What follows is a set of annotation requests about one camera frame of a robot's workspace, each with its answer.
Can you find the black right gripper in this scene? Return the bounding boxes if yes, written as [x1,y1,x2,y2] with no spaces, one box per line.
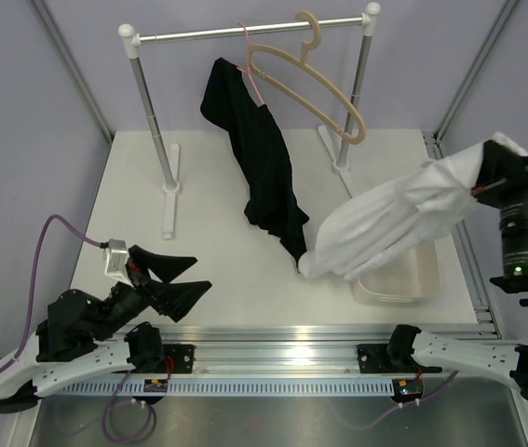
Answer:
[467,140,528,283]

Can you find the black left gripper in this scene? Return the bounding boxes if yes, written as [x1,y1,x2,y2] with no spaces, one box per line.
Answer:
[90,246,212,342]

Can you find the white t shirt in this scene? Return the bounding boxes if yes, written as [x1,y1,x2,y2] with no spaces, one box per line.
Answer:
[297,132,528,280]

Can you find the beige wooden hanger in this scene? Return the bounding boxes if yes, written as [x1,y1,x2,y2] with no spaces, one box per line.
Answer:
[248,9,368,146]

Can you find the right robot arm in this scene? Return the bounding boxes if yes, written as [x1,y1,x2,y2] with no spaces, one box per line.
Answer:
[357,134,528,400]

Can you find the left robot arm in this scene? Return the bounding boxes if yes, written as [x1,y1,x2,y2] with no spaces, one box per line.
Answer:
[0,239,212,414]

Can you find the black t shirt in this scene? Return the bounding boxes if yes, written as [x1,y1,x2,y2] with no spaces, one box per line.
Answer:
[200,58,309,262]

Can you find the silver clothes rack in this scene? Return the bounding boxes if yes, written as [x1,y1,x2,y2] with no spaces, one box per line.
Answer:
[117,1,382,241]

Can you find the white plastic bin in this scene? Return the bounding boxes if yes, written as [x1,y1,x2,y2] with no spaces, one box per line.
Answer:
[352,242,441,305]

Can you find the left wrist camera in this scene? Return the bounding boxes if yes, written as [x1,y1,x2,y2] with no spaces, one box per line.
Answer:
[102,238,131,285]

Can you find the aluminium rail base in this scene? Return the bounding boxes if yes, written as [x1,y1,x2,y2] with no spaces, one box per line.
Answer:
[25,297,502,378]

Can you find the white slotted cable duct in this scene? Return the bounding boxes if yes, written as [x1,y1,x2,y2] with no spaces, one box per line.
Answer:
[58,374,395,397]

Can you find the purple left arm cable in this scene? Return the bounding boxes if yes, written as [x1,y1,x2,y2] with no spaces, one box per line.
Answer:
[0,213,157,441]

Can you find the pink wire hanger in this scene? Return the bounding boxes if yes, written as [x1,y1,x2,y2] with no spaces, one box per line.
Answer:
[237,22,265,106]

